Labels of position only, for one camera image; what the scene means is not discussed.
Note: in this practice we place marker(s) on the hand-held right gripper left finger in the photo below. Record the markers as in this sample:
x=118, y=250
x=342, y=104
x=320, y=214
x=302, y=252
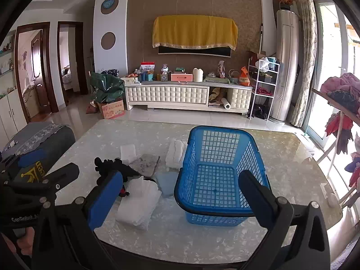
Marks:
x=105, y=199

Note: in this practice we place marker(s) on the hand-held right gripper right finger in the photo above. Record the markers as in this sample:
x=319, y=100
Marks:
x=254, y=201

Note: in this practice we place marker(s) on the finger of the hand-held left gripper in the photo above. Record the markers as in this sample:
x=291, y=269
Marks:
x=60, y=174
x=36, y=159

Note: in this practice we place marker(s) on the white quilted pad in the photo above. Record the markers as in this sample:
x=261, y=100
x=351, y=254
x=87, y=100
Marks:
x=137, y=202

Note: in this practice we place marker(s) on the white cloth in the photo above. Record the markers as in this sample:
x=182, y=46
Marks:
x=128, y=152

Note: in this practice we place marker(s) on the grey fuzzy pad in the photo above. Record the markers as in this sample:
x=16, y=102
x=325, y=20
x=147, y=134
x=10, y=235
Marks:
x=146, y=164

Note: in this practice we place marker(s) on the light blue cloth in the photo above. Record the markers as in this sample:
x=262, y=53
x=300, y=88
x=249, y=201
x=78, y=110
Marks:
x=167, y=184

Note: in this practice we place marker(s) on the blue plastic basket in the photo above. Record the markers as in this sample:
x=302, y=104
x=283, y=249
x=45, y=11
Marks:
x=216, y=128

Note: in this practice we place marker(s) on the white towel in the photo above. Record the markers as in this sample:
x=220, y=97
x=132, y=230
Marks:
x=175, y=153

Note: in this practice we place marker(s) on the person's left hand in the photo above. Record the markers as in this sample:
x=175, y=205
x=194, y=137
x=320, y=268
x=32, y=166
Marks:
x=26, y=237

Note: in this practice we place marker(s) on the grey lace cloth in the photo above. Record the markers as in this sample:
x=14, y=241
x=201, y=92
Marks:
x=36, y=137

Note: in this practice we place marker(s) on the dark chair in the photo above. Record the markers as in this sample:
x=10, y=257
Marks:
x=60, y=142

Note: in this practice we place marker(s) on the white side cabinet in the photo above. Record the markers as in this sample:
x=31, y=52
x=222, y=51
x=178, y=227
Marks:
x=8, y=112

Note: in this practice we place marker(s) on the white round object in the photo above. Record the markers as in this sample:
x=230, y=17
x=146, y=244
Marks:
x=332, y=198

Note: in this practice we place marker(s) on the printed cardboard box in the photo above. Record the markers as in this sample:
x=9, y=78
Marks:
x=112, y=109

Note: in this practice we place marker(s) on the black bag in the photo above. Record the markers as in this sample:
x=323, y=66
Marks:
x=260, y=111

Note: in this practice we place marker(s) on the brown wooden door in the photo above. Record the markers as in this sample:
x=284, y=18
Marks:
x=38, y=62

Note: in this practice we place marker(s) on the green plastic bag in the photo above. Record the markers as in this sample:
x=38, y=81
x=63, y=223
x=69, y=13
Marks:
x=108, y=87

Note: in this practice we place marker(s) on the paper towel roll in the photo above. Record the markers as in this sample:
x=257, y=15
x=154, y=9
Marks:
x=225, y=103

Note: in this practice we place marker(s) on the white carton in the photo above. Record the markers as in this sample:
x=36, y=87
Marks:
x=130, y=80

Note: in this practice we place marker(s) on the white metal rack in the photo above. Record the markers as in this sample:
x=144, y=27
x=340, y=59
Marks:
x=264, y=82

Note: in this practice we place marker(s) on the white tufted television cabinet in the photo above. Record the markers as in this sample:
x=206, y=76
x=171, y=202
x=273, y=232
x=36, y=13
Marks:
x=168, y=94

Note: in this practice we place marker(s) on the orange bag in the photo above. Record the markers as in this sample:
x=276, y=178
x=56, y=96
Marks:
x=244, y=77

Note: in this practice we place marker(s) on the green tray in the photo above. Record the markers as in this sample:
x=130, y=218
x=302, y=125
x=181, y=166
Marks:
x=216, y=79

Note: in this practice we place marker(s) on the wooden clothes rack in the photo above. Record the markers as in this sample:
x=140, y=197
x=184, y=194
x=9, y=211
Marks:
x=332, y=99

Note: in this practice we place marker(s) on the white plastic bag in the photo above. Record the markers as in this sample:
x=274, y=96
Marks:
x=264, y=64

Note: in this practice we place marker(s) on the red and white packet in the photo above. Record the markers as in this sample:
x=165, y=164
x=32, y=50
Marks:
x=148, y=67

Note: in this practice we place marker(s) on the white jar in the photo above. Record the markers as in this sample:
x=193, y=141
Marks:
x=197, y=74

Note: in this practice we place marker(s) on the standing air conditioner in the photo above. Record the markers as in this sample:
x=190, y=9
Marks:
x=285, y=62

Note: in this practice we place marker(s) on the pink storage box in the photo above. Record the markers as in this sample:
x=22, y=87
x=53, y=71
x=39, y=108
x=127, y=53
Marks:
x=181, y=77

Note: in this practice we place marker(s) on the pile of clothes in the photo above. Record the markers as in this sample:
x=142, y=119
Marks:
x=346, y=83

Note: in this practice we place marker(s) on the black television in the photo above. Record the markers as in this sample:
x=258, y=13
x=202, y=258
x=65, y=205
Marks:
x=197, y=51

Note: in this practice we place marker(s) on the patterned curtain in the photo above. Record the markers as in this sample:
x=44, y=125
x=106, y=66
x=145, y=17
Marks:
x=305, y=47

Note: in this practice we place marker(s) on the grey mop pole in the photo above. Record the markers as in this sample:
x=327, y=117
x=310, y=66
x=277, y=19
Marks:
x=261, y=36

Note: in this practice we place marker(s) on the yellow television cover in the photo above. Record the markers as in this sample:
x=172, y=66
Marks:
x=194, y=31

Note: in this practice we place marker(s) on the brown doorway frame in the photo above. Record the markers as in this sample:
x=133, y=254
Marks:
x=81, y=62

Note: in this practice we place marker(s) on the blue wall clock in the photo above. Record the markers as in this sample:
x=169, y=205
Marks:
x=109, y=4

